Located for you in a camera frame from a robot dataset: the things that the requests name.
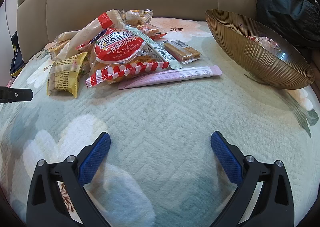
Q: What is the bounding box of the yellow cake pack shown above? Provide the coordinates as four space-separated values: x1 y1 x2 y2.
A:
47 52 90 98

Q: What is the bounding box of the red white bread bag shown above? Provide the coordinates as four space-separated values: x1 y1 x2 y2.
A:
76 28 169 88

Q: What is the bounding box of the pink long sachet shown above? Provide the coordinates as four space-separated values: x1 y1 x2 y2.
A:
118 65 222 90

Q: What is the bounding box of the dark blue bag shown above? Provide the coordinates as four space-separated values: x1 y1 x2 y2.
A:
10 32 25 77

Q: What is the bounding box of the floral quilted seat cover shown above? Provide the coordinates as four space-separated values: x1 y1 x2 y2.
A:
1 18 319 226

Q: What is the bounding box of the white red wafer pack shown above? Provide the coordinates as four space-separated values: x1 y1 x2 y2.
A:
48 9 125 61

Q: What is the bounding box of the gold ribbed bowl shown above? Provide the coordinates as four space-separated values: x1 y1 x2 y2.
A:
205 9 315 90

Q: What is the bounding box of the clear pack of crackers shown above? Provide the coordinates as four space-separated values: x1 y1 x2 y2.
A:
121 9 153 26

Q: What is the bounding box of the snack pack in bowl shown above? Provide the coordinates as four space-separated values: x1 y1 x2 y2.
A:
246 35 283 55

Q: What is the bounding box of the orange red snack pack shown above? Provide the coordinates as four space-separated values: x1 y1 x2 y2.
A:
133 24 167 40

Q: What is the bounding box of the pale green long sachet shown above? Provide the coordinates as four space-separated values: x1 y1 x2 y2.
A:
127 27 183 70

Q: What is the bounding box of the clear wrapped brown bar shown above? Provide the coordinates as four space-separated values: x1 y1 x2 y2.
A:
163 40 201 65

